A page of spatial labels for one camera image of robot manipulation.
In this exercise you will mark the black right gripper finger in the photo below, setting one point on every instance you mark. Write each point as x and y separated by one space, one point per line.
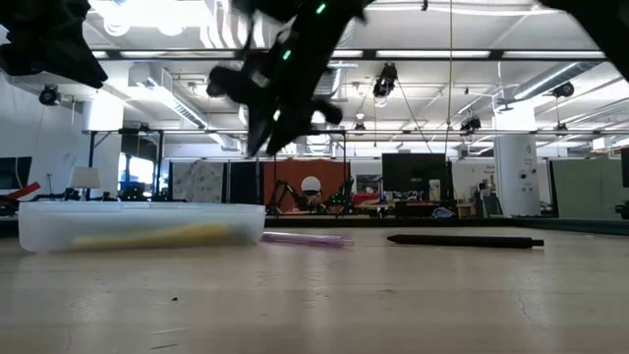
291 129
259 128

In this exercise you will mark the translucent purple pen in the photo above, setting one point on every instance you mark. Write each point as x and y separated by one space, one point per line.
304 239

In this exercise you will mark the yellow pen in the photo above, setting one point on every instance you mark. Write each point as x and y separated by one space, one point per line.
172 235

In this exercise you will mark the black pen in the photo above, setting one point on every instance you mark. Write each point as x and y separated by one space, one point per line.
462 241

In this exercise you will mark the translucent white supply box base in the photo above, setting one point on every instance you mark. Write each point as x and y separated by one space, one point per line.
49 231

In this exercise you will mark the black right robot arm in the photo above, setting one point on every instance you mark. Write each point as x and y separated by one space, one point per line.
314 24

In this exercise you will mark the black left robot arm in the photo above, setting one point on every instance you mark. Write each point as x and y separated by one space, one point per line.
44 44

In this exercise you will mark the orange partition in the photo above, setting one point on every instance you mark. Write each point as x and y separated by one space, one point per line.
324 169

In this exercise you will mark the grey patterned partition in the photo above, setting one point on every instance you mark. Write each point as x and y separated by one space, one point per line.
196 182

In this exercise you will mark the black monitor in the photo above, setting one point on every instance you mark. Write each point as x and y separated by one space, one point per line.
413 172

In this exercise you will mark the bottle with yellow label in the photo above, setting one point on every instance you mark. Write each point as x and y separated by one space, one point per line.
435 189

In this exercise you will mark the blue and white object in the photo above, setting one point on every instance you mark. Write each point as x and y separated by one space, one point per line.
443 213

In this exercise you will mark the table lamp with white shade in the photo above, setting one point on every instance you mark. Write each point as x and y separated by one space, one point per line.
84 177

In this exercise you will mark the white round column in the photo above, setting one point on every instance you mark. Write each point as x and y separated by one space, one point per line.
516 172

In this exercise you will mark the red bar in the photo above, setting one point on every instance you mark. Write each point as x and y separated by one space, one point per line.
24 191

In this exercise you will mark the green partition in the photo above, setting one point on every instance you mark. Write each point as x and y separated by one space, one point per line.
585 189

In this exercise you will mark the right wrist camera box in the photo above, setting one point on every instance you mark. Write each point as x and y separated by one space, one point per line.
226 86

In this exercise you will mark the black ceiling camera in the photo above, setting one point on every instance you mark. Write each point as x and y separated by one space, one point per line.
49 95
470 124
384 78
563 89

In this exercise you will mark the white air duct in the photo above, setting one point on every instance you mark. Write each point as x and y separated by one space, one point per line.
147 78

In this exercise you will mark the black metal frame stand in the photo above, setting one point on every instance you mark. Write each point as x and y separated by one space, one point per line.
92 147

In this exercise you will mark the black aluminium table frame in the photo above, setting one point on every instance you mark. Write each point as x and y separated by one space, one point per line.
442 223

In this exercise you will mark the dark wall monitor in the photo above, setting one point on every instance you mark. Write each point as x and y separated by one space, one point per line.
15 172

